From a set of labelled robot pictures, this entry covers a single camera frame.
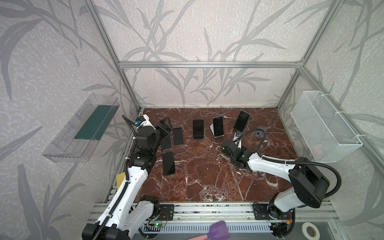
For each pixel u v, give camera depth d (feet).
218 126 3.31
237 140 2.51
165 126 2.18
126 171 1.62
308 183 1.43
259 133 3.34
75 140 2.10
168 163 3.06
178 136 3.43
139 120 2.08
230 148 2.22
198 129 3.06
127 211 1.42
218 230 2.25
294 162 1.60
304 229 2.26
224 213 2.47
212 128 3.37
